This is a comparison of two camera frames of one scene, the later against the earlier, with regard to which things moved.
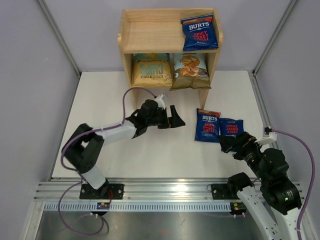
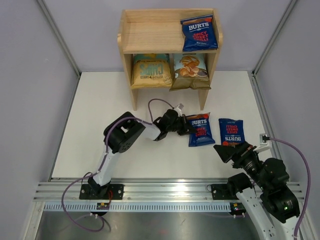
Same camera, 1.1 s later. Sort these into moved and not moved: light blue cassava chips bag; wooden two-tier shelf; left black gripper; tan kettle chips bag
Moved: left black gripper
Not moved: light blue cassava chips bag; wooden two-tier shelf; tan kettle chips bag
